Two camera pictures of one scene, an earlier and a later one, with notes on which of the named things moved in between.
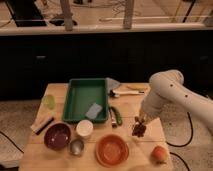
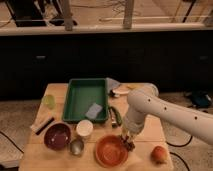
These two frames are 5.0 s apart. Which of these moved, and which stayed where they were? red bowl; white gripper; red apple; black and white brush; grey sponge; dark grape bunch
Moved: white gripper; dark grape bunch
Stayed: red bowl; grey sponge; black and white brush; red apple
